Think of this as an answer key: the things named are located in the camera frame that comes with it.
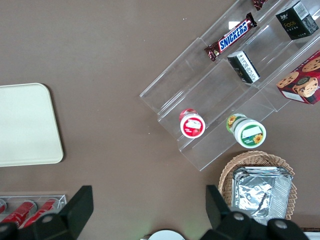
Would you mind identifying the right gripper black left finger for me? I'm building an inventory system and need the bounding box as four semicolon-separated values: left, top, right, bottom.
0;185;94;240

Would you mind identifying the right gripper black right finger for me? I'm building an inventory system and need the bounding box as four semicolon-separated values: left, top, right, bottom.
199;184;311;240

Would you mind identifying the light tan wicker basket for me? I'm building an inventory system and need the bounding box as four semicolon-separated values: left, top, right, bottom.
218;150;298;222

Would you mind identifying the cream plastic tray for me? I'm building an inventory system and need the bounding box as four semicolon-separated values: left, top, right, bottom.
0;82;64;168

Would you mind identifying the clear acrylic bottle rack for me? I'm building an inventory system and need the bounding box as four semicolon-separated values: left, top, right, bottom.
0;194;68;230

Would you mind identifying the aluminium foil container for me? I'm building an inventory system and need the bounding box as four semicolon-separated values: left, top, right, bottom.
231;166;294;227

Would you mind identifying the green lidded yogurt cup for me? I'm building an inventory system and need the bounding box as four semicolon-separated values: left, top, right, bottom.
226;113;267;148

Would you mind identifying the red lidded yogurt cup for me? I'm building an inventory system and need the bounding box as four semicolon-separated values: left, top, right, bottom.
179;108;206;139

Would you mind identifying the white plastic bin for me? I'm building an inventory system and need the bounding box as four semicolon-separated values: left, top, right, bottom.
301;226;320;240

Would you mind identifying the clear acrylic stepped shelf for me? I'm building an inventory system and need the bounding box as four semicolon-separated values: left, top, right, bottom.
139;0;320;172

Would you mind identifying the small black carton box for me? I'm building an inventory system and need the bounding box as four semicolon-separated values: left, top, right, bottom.
226;50;261;85
275;0;320;41

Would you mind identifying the red plaid cookie box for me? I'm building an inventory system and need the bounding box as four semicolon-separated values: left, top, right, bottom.
276;50;320;106

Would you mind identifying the Snickers chocolate bar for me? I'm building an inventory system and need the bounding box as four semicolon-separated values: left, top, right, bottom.
204;12;258;62
251;0;269;11

